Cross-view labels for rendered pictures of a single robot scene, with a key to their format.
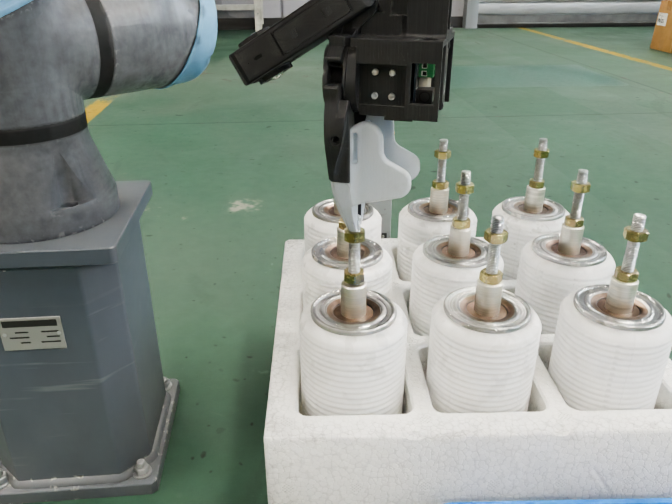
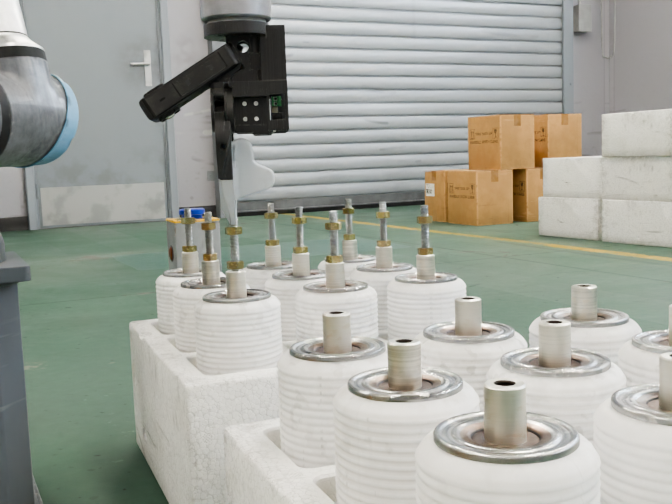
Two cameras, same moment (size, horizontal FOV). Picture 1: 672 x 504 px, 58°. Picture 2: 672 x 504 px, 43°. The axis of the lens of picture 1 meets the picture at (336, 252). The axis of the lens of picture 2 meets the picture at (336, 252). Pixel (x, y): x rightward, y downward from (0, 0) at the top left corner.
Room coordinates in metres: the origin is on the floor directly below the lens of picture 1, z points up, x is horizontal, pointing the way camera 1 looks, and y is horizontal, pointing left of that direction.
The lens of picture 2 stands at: (-0.46, 0.20, 0.40)
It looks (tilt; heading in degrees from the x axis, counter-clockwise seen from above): 6 degrees down; 340
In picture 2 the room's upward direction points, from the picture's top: 2 degrees counter-clockwise
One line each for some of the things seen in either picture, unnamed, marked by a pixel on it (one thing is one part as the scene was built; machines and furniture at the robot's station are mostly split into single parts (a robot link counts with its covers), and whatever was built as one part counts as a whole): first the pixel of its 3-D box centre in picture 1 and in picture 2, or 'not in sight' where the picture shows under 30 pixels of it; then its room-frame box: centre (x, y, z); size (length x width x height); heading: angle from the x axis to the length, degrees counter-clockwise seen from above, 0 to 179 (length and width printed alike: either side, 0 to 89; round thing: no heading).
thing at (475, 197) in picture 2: not in sight; (479, 196); (3.77, -2.22, 0.15); 0.30 x 0.24 x 0.30; 4
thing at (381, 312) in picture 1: (353, 311); (236, 297); (0.46, -0.02, 0.25); 0.08 x 0.08 x 0.01
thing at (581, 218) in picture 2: not in sight; (599, 215); (2.81, -2.29, 0.09); 0.39 x 0.39 x 0.18; 6
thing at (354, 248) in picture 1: (354, 256); (234, 248); (0.46, -0.02, 0.31); 0.01 x 0.01 x 0.08
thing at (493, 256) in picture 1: (493, 257); (334, 243); (0.46, -0.13, 0.30); 0.01 x 0.01 x 0.08
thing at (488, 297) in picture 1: (488, 296); (335, 276); (0.46, -0.13, 0.26); 0.02 x 0.02 x 0.03
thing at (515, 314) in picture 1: (486, 309); (335, 287); (0.46, -0.13, 0.25); 0.08 x 0.08 x 0.01
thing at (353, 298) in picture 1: (353, 298); (236, 285); (0.46, -0.02, 0.26); 0.02 x 0.02 x 0.03
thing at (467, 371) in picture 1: (476, 391); (338, 364); (0.46, -0.13, 0.16); 0.10 x 0.10 x 0.18
